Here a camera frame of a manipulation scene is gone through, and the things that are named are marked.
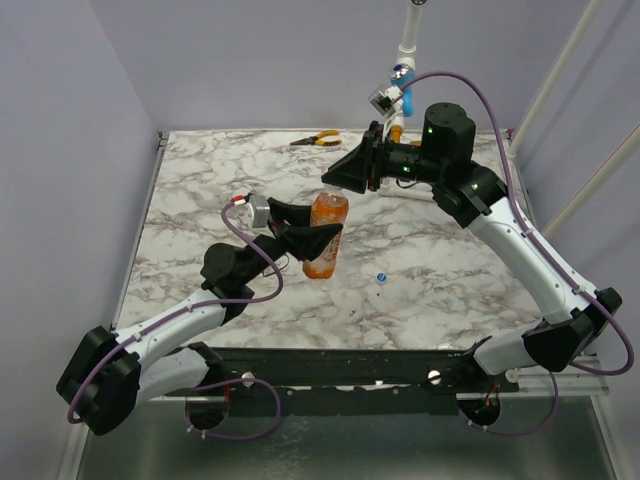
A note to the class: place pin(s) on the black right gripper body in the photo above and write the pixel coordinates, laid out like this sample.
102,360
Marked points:
375,157

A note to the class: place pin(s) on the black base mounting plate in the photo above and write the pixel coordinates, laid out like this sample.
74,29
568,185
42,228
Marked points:
328,401

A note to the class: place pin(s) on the yellow handled pliers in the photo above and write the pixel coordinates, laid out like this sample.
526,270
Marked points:
327,138

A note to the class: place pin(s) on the orange plastic faucet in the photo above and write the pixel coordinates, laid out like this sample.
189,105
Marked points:
396,133

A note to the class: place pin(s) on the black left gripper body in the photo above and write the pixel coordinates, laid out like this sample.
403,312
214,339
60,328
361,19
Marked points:
277,243

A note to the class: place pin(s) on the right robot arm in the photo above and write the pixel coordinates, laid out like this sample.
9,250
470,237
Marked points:
574,311

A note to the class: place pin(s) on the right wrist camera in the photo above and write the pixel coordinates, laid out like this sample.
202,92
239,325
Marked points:
388,102

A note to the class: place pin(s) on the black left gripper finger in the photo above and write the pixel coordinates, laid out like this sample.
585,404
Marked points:
294,215
313,240

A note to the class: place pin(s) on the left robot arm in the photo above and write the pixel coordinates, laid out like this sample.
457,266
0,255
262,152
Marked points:
111,372

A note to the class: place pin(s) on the aluminium rail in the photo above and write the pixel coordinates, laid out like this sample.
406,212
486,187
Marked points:
560,382

